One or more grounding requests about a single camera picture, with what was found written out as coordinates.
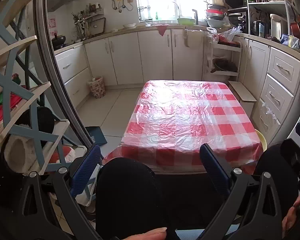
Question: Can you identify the yellow plastic trash basin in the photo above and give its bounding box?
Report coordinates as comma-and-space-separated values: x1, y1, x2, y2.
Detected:
255, 129, 268, 152

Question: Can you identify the person's left hand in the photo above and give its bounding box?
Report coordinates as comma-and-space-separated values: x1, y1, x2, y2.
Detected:
124, 227, 167, 240

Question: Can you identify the person's right hand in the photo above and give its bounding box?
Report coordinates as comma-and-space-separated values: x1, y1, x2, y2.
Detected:
282, 195, 300, 238

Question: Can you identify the clear plastic bag on drawer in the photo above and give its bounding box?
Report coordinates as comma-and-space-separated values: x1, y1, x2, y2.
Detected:
262, 102, 281, 125

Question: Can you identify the blue cross-braced wooden shelf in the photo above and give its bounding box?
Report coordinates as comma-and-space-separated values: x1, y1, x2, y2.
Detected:
0, 0, 75, 175

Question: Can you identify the white drawer cabinet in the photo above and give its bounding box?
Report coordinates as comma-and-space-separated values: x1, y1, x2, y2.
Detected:
236, 34, 300, 145

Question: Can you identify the red white checkered tablecloth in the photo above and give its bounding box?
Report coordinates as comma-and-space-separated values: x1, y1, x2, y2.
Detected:
104, 80, 263, 174

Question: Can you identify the small white step stool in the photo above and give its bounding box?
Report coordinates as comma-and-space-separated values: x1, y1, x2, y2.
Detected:
229, 81, 257, 117

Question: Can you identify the floral waste basket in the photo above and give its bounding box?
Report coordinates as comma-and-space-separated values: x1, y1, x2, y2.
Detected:
87, 76, 106, 99

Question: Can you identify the dark pan on shelf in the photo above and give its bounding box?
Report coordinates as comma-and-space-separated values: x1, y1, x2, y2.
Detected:
210, 58, 237, 73

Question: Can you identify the white electric kettle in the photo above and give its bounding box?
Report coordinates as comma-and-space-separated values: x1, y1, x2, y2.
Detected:
270, 14, 288, 40

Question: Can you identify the white corner shelf rack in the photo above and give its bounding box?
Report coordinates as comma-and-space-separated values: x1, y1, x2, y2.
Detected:
202, 39, 243, 82

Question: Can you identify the white lower cabinet row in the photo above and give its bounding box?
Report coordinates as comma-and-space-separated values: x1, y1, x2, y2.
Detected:
55, 28, 204, 107

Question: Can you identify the black wok on stove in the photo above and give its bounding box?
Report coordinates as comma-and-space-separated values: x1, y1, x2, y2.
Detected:
51, 33, 66, 50

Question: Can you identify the green basin on counter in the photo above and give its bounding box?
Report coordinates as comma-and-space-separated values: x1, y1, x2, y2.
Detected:
177, 18, 196, 26

